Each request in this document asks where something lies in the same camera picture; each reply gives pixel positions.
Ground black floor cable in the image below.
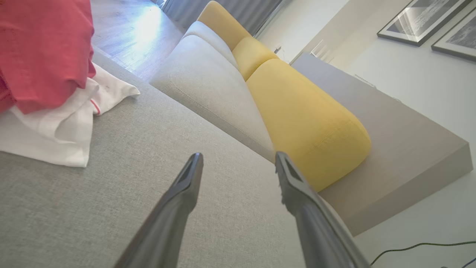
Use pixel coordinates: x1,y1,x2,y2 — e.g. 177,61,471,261
370,241,476,265

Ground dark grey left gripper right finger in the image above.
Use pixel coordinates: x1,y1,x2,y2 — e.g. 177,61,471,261
275,151,371,268

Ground light wood side platform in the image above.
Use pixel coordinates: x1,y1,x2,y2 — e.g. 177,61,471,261
291,53,473,237

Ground red and white shirt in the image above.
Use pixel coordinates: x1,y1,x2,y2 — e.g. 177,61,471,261
0,0,141,168

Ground small yellow sofa back cushion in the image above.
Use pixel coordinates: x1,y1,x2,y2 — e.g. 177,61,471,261
232,36,279,82

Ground large yellow sofa back cushion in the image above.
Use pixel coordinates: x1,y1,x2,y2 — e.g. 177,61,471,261
246,58,372,192

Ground light grey sofa seat cushion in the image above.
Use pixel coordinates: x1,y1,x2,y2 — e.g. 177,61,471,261
150,35,276,162
181,21,238,69

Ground grey window curtain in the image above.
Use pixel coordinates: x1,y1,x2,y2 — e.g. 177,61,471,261
162,0,283,36

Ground large grey sofa chaise cushion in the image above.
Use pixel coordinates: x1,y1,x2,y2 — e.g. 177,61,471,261
0,47,309,268

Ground black framed wall picture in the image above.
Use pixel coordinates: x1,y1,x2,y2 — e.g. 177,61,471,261
431,7,476,62
377,0,473,47

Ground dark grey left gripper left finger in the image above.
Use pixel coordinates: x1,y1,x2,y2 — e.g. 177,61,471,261
113,152,204,268

